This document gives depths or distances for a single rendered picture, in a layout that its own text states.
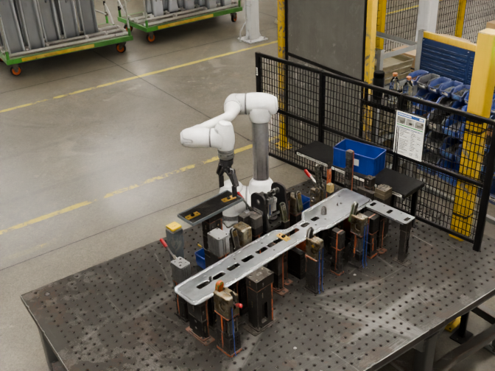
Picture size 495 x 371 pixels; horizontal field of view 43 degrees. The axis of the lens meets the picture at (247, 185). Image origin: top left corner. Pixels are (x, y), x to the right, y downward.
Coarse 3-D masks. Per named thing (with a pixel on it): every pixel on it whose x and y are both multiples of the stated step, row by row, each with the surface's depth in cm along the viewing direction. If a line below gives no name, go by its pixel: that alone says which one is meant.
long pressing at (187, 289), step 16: (336, 192) 391; (352, 192) 391; (320, 208) 376; (336, 208) 375; (320, 224) 361; (336, 224) 362; (256, 240) 349; (272, 240) 349; (304, 240) 350; (240, 256) 337; (256, 256) 336; (272, 256) 336; (208, 272) 326; (224, 272) 326; (240, 272) 325; (176, 288) 315; (192, 288) 315; (208, 288) 315; (192, 304) 306
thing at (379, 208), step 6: (378, 204) 378; (384, 204) 378; (372, 210) 373; (378, 210) 372; (384, 210) 372; (396, 210) 371; (390, 216) 365; (396, 216) 365; (402, 216) 365; (408, 216) 365; (414, 216) 365; (402, 222) 360
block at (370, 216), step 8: (368, 216) 370; (376, 216) 370; (368, 224) 371; (376, 224) 371; (368, 232) 374; (376, 232) 377; (368, 240) 378; (376, 240) 380; (368, 248) 379; (368, 256) 381
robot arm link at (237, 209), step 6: (228, 180) 406; (228, 186) 401; (240, 186) 403; (246, 186) 409; (240, 192) 402; (240, 204) 403; (228, 210) 406; (234, 210) 406; (240, 210) 407; (228, 216) 409
